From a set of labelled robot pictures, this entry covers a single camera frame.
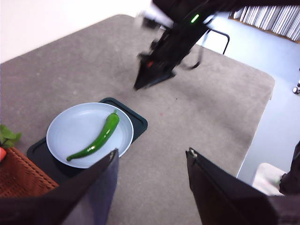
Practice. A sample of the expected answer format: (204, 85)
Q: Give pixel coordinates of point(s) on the black bulky object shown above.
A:
(293, 173)

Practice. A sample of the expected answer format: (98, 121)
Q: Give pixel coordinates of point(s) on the cream padded seat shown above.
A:
(267, 178)

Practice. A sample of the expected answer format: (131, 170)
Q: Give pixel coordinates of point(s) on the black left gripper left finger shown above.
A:
(70, 201)

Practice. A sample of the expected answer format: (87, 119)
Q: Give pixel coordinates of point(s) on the brown wicker basket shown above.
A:
(21, 178)

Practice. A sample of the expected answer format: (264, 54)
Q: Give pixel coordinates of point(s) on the black rectangular tray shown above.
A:
(138, 123)

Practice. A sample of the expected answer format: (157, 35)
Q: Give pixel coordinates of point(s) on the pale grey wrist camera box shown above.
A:
(153, 14)

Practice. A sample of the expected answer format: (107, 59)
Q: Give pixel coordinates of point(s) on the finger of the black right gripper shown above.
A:
(150, 72)

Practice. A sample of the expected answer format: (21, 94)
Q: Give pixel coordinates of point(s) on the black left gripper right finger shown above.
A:
(225, 201)

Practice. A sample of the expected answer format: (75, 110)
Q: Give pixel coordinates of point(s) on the orange carrot with green leaves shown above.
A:
(7, 137)

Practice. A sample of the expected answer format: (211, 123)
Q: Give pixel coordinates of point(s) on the long green pepper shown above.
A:
(105, 133)

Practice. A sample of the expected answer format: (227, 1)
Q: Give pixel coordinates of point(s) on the light blue round plate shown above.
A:
(75, 131)

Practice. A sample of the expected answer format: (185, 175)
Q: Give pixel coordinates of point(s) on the black metal tube frame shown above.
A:
(226, 42)

